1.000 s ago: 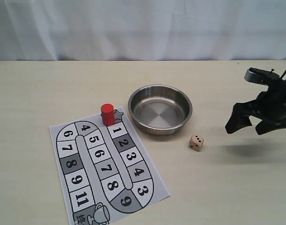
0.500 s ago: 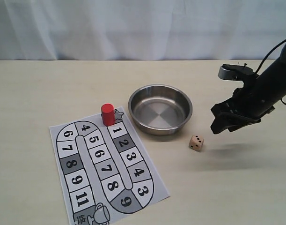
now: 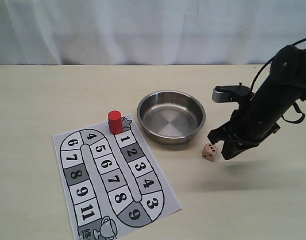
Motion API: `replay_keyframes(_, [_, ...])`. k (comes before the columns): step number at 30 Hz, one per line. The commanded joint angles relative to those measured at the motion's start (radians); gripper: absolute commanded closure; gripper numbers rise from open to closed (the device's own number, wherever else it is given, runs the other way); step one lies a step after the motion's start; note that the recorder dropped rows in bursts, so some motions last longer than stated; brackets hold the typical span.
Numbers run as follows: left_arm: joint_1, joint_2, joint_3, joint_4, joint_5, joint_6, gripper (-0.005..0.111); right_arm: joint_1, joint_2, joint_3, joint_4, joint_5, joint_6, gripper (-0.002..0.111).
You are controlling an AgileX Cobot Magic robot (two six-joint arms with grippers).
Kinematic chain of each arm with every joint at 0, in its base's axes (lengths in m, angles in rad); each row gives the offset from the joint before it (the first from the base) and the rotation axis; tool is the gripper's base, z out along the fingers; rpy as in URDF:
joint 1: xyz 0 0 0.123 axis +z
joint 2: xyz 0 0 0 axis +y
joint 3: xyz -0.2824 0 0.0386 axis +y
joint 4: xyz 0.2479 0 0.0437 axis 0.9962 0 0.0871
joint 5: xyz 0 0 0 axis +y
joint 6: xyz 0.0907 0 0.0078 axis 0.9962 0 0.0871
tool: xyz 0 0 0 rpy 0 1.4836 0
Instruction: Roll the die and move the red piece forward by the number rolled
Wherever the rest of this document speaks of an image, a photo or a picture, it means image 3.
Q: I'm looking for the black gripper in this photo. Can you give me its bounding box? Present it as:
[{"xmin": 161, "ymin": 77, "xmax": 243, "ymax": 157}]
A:
[{"xmin": 207, "ymin": 77, "xmax": 299, "ymax": 160}]

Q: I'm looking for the paper game board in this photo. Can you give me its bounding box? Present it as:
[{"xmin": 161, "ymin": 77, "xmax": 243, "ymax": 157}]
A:
[{"xmin": 53, "ymin": 114, "xmax": 181, "ymax": 240}]

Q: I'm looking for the stainless steel bowl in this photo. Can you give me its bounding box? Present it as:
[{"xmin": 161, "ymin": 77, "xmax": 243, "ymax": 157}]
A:
[{"xmin": 136, "ymin": 89, "xmax": 206, "ymax": 146}]

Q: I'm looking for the white curtain backdrop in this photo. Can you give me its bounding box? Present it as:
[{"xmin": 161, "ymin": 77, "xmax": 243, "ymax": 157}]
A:
[{"xmin": 0, "ymin": 0, "xmax": 306, "ymax": 65}]

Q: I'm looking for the wooden die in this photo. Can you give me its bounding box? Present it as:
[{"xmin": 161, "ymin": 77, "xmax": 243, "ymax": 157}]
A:
[{"xmin": 202, "ymin": 143, "xmax": 218, "ymax": 162}]

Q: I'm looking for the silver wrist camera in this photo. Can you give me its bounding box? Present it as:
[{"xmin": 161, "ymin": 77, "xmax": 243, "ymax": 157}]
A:
[{"xmin": 212, "ymin": 85, "xmax": 250, "ymax": 103}]

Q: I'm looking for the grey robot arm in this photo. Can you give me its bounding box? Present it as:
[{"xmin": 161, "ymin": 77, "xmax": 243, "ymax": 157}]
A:
[{"xmin": 207, "ymin": 43, "xmax": 306, "ymax": 160}]

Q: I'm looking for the red cylinder game piece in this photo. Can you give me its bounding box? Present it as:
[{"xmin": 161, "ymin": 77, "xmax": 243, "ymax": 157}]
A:
[{"xmin": 108, "ymin": 110, "xmax": 123, "ymax": 135}]

